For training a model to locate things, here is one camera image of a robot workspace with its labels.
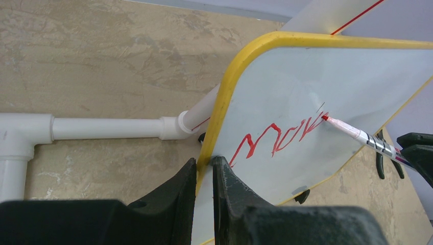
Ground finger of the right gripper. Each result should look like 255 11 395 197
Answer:
397 132 432 187

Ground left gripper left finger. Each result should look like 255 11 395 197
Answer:
1 158 197 244

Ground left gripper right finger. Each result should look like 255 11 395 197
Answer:
211 157 388 244

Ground red whiteboard marker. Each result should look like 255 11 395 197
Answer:
322 115 415 170

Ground yellow framed whiteboard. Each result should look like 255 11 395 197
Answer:
191 31 432 244

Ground left black whiteboard foot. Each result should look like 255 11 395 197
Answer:
294 189 310 205

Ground black handled pliers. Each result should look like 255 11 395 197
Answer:
374 129 405 180

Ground white PVC pipe frame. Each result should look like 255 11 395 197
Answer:
1 1 379 202

